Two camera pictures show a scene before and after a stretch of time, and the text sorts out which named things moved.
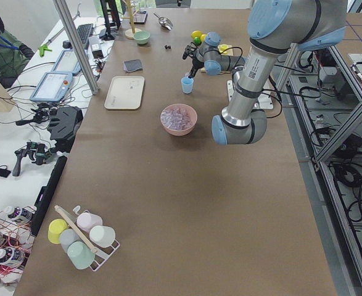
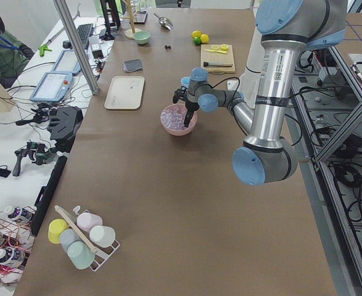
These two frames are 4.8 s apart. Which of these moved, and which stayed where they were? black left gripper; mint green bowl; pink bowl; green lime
Moved: black left gripper
Stayed: mint green bowl; green lime; pink bowl
